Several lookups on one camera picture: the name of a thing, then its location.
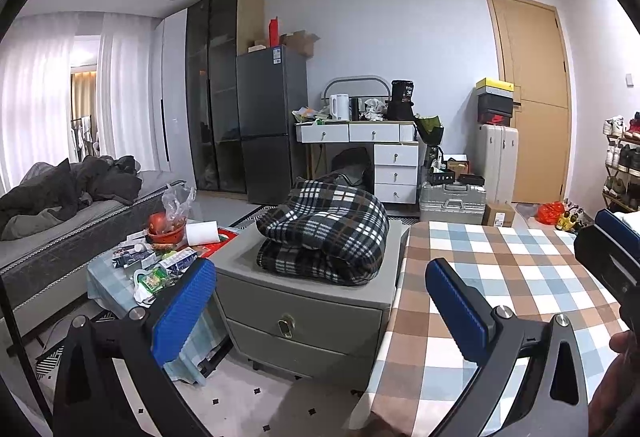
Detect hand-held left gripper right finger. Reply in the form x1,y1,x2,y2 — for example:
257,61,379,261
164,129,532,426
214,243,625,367
424,258,589,437

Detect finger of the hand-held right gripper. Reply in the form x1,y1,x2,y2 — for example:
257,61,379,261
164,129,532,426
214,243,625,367
573,223,640,332
594,208,640,264

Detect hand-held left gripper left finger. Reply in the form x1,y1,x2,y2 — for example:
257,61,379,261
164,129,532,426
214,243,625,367
52,258,217,437

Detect plaid fleece jacket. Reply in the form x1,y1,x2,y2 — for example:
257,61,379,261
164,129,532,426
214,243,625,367
256,177,391,287

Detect clothes drying rack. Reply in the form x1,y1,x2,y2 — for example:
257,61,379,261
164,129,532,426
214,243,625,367
70,114,98,163

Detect person's right hand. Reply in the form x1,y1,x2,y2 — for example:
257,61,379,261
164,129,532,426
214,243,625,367
590,330,640,437

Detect green snack packet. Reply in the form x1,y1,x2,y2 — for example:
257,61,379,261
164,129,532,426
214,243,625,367
132,267,168,303

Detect blue white carton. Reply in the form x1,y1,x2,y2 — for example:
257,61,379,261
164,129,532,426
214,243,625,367
160,248,198,275

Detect checked tablecloth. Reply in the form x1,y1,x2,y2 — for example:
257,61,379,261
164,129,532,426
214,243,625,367
350,219,631,437

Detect orange plastic bag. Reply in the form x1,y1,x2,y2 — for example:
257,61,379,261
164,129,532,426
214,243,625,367
537,201,566,225

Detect shoe rack with shoes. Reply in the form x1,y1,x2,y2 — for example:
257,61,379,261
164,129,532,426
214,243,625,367
602,112,640,213

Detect red bowl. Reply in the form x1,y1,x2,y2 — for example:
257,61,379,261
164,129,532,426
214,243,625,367
147,212,188,245

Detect low table with blue cover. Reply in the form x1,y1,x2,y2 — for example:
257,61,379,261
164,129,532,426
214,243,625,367
87,227,236,385

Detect white paper roll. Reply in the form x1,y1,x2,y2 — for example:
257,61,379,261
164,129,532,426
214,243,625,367
185,220,220,247

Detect flat red box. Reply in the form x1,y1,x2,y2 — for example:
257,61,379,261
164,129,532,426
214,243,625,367
200,227,241,258

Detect small cardboard box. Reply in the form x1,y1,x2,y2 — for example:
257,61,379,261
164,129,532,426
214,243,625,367
482,202,516,228

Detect silver aluminium suitcase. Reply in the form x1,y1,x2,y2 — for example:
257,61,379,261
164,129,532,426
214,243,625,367
419,182,487,225

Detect clear plastic bag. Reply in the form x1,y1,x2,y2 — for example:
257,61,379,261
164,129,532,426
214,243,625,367
161,184,197,223

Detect grey nightstand with drawers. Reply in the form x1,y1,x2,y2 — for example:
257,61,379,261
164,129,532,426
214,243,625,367
212,217,411,390

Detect white hard-shell suitcase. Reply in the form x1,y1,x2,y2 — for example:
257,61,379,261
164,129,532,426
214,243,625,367
475,123,519,205

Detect grey sofa bed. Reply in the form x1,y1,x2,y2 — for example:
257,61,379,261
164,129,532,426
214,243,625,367
0,167,188,323

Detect black pole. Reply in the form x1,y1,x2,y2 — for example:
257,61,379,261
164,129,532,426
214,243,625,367
0,262,53,433

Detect white desk with drawers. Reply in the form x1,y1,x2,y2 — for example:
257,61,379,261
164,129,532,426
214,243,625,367
295,120,421,205

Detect black red shoe box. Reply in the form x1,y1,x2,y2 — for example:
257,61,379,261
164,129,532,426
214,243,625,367
478,111,513,127

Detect dark grey bedding pile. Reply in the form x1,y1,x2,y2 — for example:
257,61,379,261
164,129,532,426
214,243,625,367
0,154,143,238

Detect dark grey bag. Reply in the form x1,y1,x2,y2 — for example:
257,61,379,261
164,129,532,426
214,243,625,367
331,148,375,190

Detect light wooden door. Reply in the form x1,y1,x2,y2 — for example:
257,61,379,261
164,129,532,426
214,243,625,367
484,0,573,205

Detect wrapped green bouquet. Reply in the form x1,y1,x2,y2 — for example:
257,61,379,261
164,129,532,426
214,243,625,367
414,114,444,145

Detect yellow shoe box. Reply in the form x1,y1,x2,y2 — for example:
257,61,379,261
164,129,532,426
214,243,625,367
475,78,515,96

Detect dark grey fridge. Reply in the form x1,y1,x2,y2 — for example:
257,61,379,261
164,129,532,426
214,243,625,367
236,44,308,205

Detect black printed bag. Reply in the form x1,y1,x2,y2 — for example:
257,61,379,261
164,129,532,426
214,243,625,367
387,80,417,122

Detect white wardrobe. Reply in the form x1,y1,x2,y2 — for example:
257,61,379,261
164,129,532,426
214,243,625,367
152,7,190,173

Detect dark glass-door wardrobe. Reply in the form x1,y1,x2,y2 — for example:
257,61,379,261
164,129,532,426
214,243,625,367
186,0,263,193

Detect white sheer curtain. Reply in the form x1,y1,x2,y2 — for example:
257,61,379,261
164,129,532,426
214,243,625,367
0,12,166,190

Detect white electric kettle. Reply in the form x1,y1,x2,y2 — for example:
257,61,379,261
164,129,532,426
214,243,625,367
328,93,351,122

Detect arched grey mirror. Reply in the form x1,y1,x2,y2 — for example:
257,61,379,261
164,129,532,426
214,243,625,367
321,76,392,104

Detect open cardboard box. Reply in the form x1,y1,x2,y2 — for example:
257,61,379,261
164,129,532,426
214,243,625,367
280,31,321,58

